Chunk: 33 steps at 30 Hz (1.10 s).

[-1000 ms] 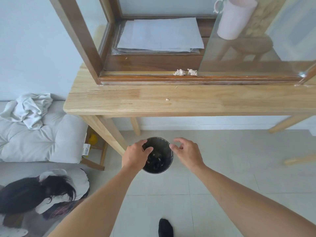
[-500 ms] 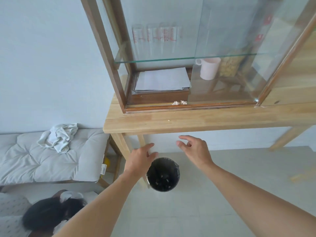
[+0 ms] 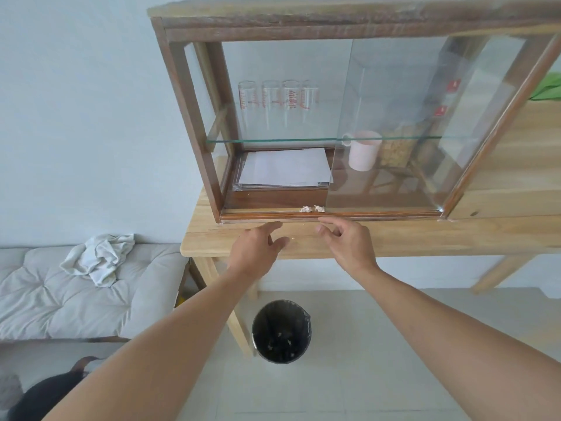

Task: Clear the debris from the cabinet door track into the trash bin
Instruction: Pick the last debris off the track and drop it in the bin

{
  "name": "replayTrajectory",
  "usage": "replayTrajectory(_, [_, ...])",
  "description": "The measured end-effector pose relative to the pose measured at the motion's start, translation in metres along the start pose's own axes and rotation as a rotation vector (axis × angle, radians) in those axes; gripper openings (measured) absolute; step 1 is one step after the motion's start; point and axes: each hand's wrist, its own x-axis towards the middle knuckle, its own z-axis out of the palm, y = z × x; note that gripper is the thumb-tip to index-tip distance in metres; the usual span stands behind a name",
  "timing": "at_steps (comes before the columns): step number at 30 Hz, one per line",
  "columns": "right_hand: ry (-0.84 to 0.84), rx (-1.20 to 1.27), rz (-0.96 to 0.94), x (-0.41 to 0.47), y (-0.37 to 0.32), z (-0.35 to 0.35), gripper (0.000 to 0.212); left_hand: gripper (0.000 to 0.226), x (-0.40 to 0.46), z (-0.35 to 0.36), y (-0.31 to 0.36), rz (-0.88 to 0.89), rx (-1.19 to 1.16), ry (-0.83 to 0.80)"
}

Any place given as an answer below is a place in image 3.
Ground person's left hand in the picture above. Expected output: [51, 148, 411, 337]
[226, 221, 291, 284]

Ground person's right hand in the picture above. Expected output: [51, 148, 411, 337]
[316, 216, 380, 277]

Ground person's left forearm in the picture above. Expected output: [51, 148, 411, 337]
[43, 265, 259, 421]

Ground person's right forearm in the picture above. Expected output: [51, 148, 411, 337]
[353, 263, 561, 421]

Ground stack of white papers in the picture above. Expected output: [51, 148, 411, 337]
[237, 147, 333, 190]

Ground pink mug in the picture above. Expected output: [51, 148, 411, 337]
[341, 130, 383, 172]

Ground black trash bin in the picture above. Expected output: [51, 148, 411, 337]
[251, 300, 312, 365]

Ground light wooden table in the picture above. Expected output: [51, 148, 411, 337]
[180, 98, 561, 358]

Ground glass cabinet shelf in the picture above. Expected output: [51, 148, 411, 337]
[206, 134, 480, 145]

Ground glass jar of snacks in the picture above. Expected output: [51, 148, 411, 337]
[379, 122, 417, 169]

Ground wooden glass display cabinet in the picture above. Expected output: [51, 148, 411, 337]
[148, 0, 561, 224]

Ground sliding glass cabinet door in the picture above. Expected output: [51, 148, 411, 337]
[326, 36, 527, 212]

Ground crumpled white cloth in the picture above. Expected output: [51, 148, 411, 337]
[60, 233, 136, 288]

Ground white tufted cushion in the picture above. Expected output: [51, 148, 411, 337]
[0, 243, 189, 342]

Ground green cloth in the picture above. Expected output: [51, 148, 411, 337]
[528, 72, 561, 102]

